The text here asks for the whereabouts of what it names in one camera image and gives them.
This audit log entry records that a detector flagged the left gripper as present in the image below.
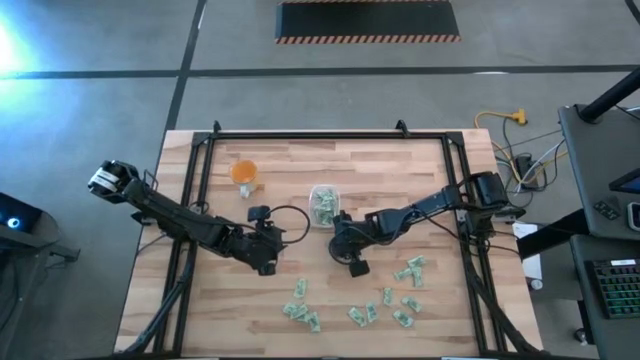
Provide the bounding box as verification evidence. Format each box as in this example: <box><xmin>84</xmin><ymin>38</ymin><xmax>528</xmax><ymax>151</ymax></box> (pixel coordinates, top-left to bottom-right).
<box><xmin>234</xmin><ymin>204</ymin><xmax>289</xmax><ymax>278</ymax></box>

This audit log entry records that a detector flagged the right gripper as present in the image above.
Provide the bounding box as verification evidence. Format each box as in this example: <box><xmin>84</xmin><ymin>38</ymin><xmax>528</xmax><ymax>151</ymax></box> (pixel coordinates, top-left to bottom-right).
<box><xmin>327</xmin><ymin>210</ymin><xmax>372</xmax><ymax>279</ymax></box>

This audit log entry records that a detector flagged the pile of sweetener packets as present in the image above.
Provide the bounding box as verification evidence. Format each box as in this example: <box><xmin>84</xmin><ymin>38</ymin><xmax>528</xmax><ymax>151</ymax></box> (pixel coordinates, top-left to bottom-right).
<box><xmin>312</xmin><ymin>188</ymin><xmax>339</xmax><ymax>226</ymax></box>

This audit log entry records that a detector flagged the clear plastic bin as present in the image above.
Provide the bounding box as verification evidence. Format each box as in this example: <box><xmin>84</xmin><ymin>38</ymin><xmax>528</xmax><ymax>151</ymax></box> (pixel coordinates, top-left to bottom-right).
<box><xmin>308</xmin><ymin>183</ymin><xmax>342</xmax><ymax>230</ymax></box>

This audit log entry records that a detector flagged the yellow ceramic mug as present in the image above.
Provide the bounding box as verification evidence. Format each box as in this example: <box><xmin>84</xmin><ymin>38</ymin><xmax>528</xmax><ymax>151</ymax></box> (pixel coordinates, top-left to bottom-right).
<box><xmin>228</xmin><ymin>158</ymin><xmax>266</xmax><ymax>200</ymax></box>

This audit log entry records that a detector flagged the white paper sheet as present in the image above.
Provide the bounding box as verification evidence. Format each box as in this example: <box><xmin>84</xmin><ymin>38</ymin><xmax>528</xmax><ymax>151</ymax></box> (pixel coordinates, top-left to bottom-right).
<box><xmin>512</xmin><ymin>222</ymin><xmax>544</xmax><ymax>281</ymax></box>

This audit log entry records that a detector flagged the black power strip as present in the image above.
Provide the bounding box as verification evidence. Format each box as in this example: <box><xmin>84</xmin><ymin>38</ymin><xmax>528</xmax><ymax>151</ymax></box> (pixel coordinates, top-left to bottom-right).
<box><xmin>514</xmin><ymin>153</ymin><xmax>540</xmax><ymax>190</ymax></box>

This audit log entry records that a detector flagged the black hazard-striped floor mat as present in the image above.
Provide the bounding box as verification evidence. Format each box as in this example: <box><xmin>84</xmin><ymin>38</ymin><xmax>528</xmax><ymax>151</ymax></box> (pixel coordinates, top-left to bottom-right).
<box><xmin>274</xmin><ymin>0</ymin><xmax>462</xmax><ymax>45</ymax></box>

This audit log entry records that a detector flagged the dark metal cart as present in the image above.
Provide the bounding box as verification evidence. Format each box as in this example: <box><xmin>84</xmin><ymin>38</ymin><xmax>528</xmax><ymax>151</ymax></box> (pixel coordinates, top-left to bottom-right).
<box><xmin>0</xmin><ymin>219</ymin><xmax>81</xmax><ymax>360</ymax></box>

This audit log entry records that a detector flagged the black box with blue light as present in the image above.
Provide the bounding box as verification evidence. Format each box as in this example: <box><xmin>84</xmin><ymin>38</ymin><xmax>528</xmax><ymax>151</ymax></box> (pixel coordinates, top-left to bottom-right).
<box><xmin>0</xmin><ymin>192</ymin><xmax>44</xmax><ymax>247</ymax></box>

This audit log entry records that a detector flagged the grey desk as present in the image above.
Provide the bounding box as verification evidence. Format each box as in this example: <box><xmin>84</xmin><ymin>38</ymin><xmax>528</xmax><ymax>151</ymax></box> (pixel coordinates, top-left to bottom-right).
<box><xmin>558</xmin><ymin>103</ymin><xmax>640</xmax><ymax>241</ymax></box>

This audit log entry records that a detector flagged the small black controller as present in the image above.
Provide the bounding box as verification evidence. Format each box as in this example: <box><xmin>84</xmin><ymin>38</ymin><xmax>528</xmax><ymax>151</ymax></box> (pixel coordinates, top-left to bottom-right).
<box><xmin>593</xmin><ymin>199</ymin><xmax>622</xmax><ymax>221</ymax></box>

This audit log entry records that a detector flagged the black backlit keyboard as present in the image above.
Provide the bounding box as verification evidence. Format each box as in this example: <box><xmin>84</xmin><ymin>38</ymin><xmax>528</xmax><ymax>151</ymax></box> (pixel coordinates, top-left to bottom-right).
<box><xmin>584</xmin><ymin>258</ymin><xmax>640</xmax><ymax>320</ymax></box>

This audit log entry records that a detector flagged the dark keyboard desk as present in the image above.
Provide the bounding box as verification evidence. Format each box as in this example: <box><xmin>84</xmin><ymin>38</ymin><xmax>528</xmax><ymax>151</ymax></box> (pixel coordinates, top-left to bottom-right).
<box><xmin>569</xmin><ymin>234</ymin><xmax>640</xmax><ymax>360</ymax></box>

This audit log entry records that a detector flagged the black tablet screen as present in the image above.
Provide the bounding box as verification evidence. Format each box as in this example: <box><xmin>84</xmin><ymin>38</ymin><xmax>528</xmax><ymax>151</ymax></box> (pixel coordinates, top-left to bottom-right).
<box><xmin>608</xmin><ymin>167</ymin><xmax>640</xmax><ymax>195</ymax></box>

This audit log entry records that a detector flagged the black pole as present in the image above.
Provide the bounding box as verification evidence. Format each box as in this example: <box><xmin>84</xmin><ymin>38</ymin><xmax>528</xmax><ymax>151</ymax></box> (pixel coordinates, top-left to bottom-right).
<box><xmin>579</xmin><ymin>67</ymin><xmax>640</xmax><ymax>124</ymax></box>

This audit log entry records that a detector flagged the looped black cable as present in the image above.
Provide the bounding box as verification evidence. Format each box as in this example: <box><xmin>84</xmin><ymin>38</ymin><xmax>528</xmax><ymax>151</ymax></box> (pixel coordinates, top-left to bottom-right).
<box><xmin>264</xmin><ymin>203</ymin><xmax>312</xmax><ymax>246</ymax></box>

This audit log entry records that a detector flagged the black aluminium table frame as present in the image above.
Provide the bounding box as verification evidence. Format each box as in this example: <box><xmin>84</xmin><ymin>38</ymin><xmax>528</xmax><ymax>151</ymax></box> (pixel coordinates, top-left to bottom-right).
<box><xmin>114</xmin><ymin>119</ymin><xmax>546</xmax><ymax>360</ymax></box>

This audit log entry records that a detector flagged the yellow extension cord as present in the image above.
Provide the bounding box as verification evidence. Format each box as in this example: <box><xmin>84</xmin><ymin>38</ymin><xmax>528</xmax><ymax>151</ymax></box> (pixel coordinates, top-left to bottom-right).
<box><xmin>473</xmin><ymin>108</ymin><xmax>571</xmax><ymax>186</ymax></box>

